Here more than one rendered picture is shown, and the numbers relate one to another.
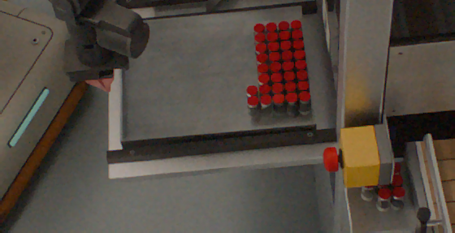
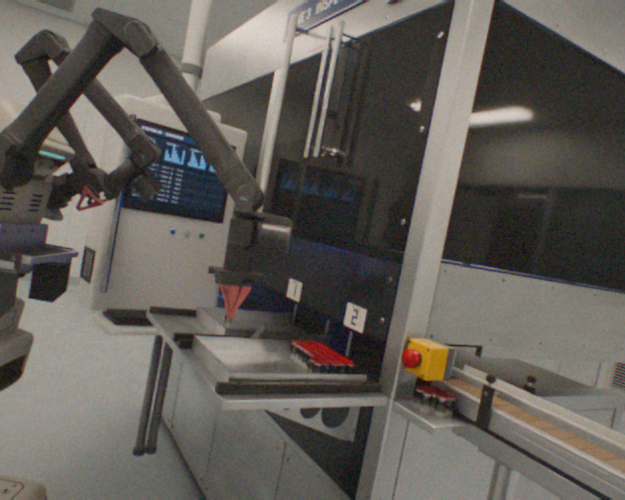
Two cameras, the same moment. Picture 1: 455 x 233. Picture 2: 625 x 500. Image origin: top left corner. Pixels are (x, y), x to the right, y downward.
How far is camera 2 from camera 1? 1.30 m
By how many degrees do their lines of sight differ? 60
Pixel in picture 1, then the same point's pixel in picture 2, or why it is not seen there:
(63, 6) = (248, 193)
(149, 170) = (255, 398)
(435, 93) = (453, 321)
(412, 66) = (447, 288)
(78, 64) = (227, 271)
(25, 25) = not seen: outside the picture
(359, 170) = (437, 353)
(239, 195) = not seen: outside the picture
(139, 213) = not seen: outside the picture
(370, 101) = (422, 320)
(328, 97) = not seen: hidden behind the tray
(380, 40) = (438, 253)
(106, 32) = (270, 225)
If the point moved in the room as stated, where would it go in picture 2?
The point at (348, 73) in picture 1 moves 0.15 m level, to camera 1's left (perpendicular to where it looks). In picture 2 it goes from (418, 283) to (366, 276)
